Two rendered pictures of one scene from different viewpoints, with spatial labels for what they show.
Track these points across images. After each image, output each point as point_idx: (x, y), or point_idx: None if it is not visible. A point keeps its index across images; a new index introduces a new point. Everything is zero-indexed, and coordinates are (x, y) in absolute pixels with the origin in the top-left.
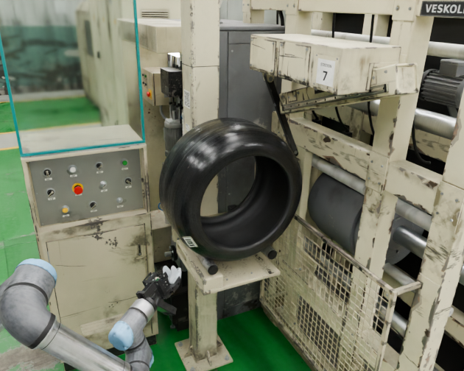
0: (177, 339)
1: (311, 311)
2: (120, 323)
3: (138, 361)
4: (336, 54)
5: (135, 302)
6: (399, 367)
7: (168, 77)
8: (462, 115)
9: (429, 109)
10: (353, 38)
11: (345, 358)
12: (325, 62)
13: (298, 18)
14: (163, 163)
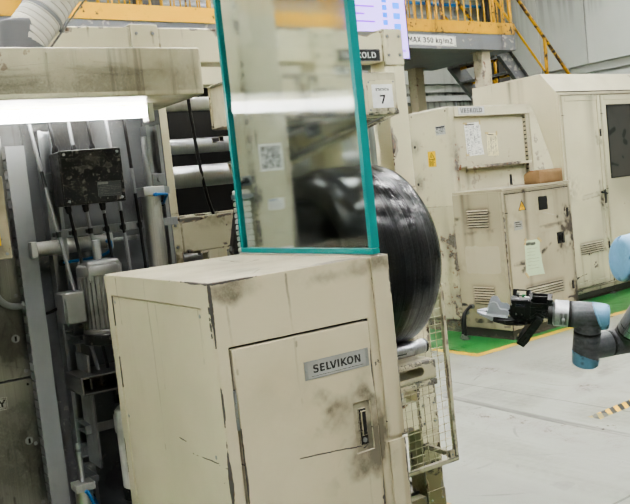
0: None
1: None
2: (595, 303)
3: (606, 330)
4: (390, 78)
5: (560, 303)
6: (420, 392)
7: (119, 159)
8: (395, 131)
9: (199, 193)
10: (202, 101)
11: (418, 411)
12: (381, 87)
13: None
14: (91, 376)
